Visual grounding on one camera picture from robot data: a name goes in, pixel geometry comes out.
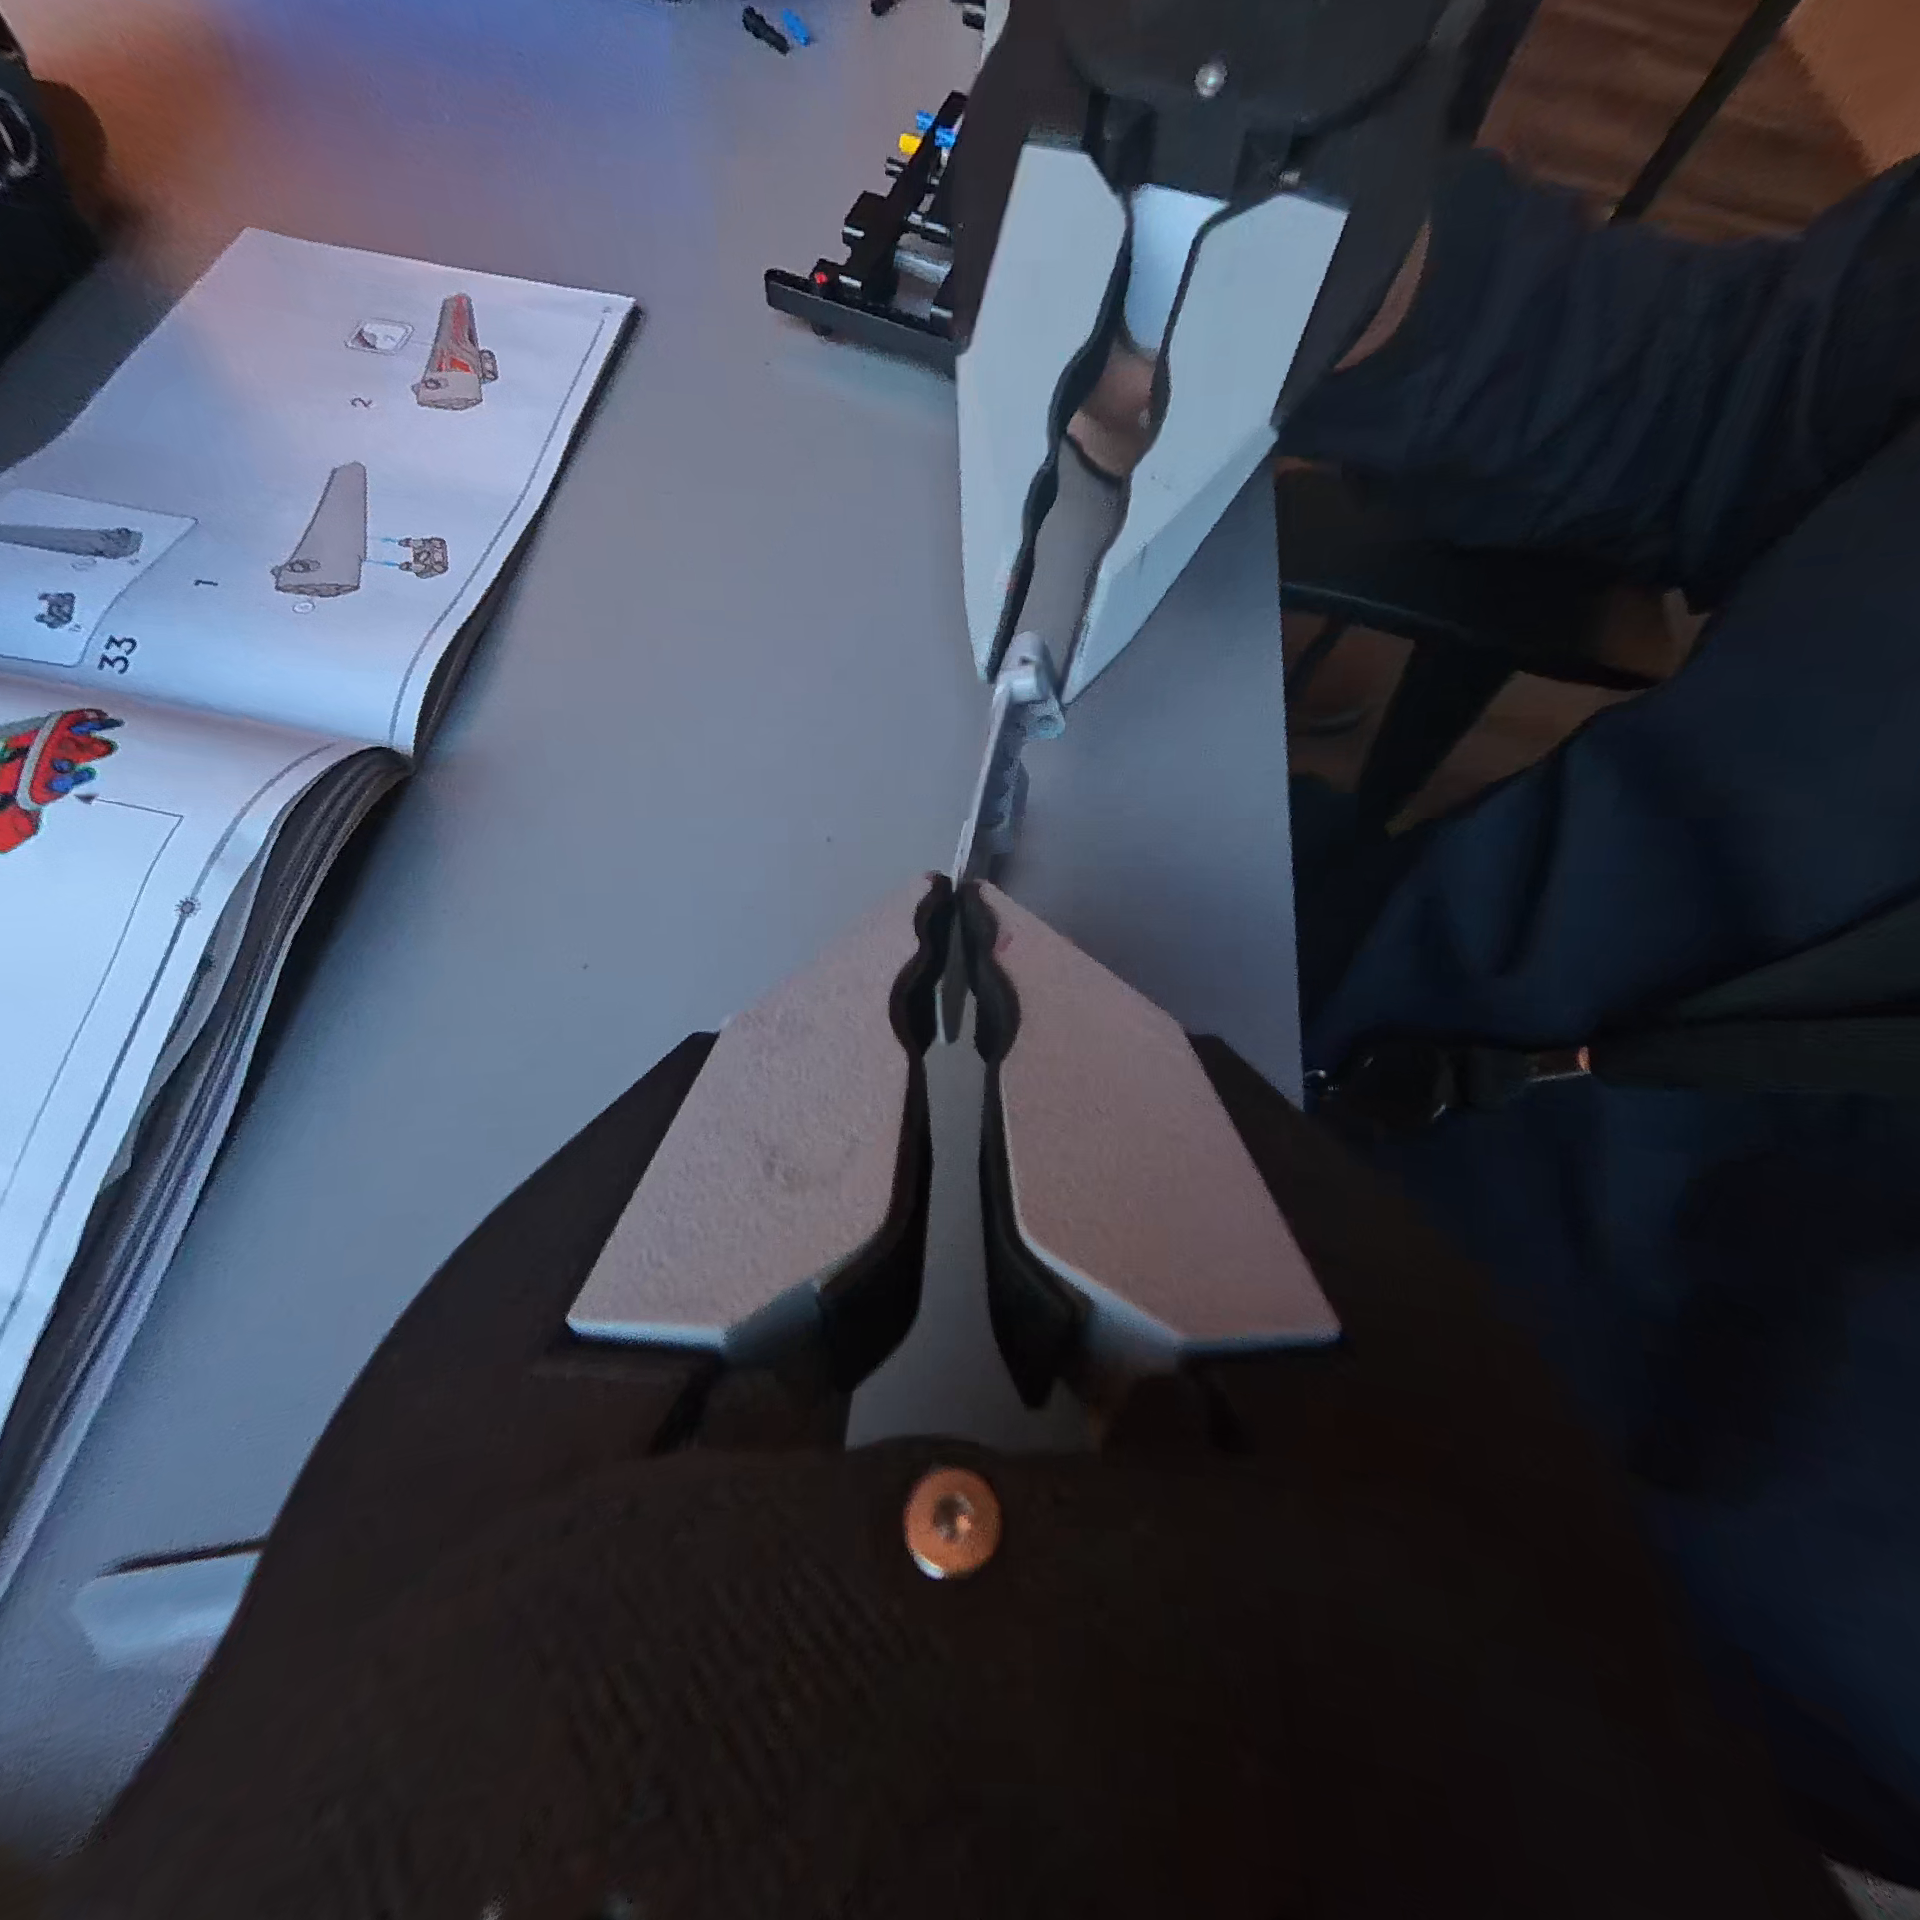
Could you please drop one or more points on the small grey lego connector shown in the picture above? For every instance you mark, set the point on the small grey lego connector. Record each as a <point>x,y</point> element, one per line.
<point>1019,795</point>

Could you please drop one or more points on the black lego assembly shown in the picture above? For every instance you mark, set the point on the black lego assembly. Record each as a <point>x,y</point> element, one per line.
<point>869,284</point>

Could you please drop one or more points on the open lego instruction booklet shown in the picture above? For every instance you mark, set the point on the open lego instruction booklet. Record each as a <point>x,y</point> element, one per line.
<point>301,448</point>

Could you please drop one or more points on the person's right hand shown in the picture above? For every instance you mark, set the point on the person's right hand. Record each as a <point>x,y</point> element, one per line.
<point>1119,413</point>

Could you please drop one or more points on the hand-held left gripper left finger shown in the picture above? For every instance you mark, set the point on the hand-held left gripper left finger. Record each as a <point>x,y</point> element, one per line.
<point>749,1168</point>

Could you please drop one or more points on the small blue black lego pieces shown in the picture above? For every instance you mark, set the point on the small blue black lego pieces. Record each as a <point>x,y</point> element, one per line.
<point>782,27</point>

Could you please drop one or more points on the person's dark blue torso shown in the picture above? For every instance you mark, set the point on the person's dark blue torso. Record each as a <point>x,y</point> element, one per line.
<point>1651,900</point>

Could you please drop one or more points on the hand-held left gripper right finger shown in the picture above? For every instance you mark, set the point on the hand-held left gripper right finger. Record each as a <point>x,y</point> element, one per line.
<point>1156,1183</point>

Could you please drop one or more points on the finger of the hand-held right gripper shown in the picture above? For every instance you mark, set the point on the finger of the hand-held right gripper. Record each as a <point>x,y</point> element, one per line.
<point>1022,328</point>
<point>1245,343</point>

